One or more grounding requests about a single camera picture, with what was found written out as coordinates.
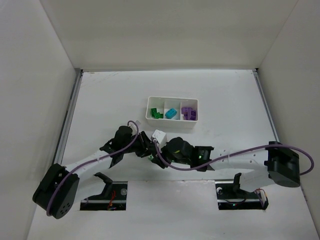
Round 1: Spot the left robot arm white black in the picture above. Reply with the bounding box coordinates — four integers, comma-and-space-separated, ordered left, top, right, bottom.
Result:
32, 125, 154, 219

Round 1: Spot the teal rounded printed lego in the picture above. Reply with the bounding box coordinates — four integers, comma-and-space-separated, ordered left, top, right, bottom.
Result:
165, 108, 178, 119

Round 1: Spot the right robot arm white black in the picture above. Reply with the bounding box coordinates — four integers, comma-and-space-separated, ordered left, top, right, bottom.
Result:
151, 137, 301, 192

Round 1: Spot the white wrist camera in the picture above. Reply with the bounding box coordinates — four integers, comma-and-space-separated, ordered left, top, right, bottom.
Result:
131, 120, 141, 135
151, 129, 167, 149

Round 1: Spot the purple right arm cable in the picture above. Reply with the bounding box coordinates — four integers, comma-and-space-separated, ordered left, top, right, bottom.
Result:
153, 139, 315, 176

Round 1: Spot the right aluminium rail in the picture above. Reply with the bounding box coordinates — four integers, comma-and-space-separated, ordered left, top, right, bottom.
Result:
252, 68, 279, 141

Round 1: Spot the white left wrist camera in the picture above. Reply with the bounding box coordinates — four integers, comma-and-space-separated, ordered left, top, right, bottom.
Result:
131, 120, 141, 135

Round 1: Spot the left aluminium rail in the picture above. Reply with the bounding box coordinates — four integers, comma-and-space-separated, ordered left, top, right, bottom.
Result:
50, 68, 84, 166

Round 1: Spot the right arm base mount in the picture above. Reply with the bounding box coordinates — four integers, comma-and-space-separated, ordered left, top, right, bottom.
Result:
215, 173, 269, 211

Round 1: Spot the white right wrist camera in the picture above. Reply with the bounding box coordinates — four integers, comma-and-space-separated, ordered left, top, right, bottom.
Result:
151, 129, 167, 149

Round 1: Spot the aluminium rail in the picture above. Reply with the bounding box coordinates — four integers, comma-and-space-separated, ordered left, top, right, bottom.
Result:
50, 68, 84, 166
252, 68, 279, 141

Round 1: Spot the white three-compartment container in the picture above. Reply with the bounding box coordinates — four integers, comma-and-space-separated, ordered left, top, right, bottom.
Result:
145, 96, 199, 130

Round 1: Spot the purple square lego brick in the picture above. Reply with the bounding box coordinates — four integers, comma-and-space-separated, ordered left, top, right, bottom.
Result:
181, 107, 193, 115

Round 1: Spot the small green lego brick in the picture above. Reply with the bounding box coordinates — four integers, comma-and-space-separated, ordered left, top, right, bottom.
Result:
154, 112, 163, 119

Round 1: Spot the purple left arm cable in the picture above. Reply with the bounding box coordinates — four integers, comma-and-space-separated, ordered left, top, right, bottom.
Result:
46, 120, 140, 217

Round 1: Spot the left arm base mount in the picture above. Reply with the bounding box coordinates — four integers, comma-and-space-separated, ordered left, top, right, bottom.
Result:
79, 172, 128, 212

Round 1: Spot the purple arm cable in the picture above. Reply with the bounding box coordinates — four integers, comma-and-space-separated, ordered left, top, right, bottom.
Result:
153, 139, 315, 176
46, 120, 140, 217

